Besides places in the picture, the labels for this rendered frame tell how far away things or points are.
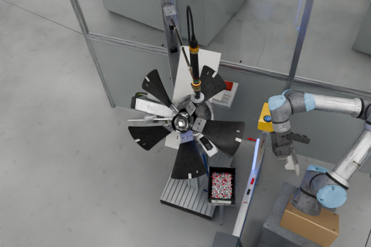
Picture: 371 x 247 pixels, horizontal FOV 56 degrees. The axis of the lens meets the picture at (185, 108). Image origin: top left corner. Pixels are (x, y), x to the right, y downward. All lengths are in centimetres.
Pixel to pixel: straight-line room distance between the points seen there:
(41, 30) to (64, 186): 239
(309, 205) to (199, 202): 135
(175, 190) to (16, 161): 161
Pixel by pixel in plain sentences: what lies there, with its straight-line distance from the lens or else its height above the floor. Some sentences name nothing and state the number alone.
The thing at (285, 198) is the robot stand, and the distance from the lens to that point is 208.
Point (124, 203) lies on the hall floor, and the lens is 321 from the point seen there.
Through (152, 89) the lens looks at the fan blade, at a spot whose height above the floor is 128.
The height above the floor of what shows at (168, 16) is 155.
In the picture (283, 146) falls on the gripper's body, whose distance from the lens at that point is 161.
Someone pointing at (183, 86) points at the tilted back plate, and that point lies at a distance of 229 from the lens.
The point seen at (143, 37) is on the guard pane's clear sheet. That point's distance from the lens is 281.
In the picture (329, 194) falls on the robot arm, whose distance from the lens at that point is 172.
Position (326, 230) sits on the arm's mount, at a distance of 184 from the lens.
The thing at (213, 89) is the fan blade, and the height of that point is 138.
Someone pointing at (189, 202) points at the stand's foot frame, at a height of 7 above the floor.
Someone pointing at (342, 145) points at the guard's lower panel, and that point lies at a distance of 313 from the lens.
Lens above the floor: 287
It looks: 52 degrees down
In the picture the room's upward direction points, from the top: 7 degrees counter-clockwise
